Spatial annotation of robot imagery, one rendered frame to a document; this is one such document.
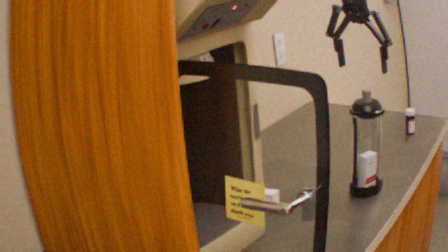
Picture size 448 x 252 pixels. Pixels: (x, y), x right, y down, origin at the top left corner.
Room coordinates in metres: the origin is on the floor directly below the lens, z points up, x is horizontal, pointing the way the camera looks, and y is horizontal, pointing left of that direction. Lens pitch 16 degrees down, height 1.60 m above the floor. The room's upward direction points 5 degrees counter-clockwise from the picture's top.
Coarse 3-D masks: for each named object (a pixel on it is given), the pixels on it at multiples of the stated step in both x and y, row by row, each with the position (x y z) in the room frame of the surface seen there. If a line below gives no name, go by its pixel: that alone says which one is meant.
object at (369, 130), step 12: (360, 120) 1.51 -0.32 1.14; (372, 120) 1.50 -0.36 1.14; (360, 132) 1.51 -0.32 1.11; (372, 132) 1.50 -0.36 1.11; (360, 144) 1.51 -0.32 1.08; (372, 144) 1.50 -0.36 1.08; (360, 156) 1.51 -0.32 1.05; (372, 156) 1.50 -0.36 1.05; (360, 168) 1.51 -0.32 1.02; (372, 168) 1.50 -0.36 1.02; (360, 180) 1.51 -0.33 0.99; (372, 180) 1.50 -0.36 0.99
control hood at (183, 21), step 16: (176, 0) 1.10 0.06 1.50; (192, 0) 1.08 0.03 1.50; (208, 0) 1.08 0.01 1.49; (224, 0) 1.14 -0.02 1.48; (272, 0) 1.33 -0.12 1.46; (176, 16) 1.10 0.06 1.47; (192, 16) 1.09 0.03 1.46; (256, 16) 1.34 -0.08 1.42; (176, 32) 1.10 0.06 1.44; (208, 32) 1.22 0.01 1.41
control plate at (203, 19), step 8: (240, 0) 1.19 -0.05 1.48; (248, 0) 1.22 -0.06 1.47; (256, 0) 1.25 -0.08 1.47; (208, 8) 1.11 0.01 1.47; (216, 8) 1.14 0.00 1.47; (224, 8) 1.17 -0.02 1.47; (232, 8) 1.19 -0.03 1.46; (240, 8) 1.23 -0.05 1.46; (248, 8) 1.26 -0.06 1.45; (200, 16) 1.12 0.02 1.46; (208, 16) 1.14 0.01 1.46; (216, 16) 1.17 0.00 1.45; (224, 16) 1.20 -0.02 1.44; (232, 16) 1.23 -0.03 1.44; (200, 24) 1.15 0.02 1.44; (224, 24) 1.24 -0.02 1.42; (232, 24) 1.27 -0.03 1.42; (192, 32) 1.15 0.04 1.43; (200, 32) 1.18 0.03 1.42
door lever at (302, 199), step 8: (304, 192) 0.95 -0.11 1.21; (240, 200) 0.97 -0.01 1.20; (248, 200) 0.96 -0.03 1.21; (256, 200) 0.96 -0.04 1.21; (264, 200) 0.95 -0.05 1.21; (296, 200) 0.94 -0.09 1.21; (304, 200) 0.95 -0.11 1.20; (248, 208) 0.96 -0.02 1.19; (256, 208) 0.95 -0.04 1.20; (264, 208) 0.94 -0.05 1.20; (272, 208) 0.93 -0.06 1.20; (280, 208) 0.92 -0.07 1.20; (288, 208) 0.91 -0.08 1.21
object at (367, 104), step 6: (366, 90) 1.53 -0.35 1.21; (366, 96) 1.53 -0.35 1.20; (354, 102) 1.54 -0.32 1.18; (360, 102) 1.54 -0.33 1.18; (366, 102) 1.53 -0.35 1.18; (372, 102) 1.53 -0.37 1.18; (378, 102) 1.53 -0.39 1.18; (354, 108) 1.53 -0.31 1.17; (360, 108) 1.51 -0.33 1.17; (366, 108) 1.50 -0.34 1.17; (372, 108) 1.50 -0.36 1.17; (378, 108) 1.51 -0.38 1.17
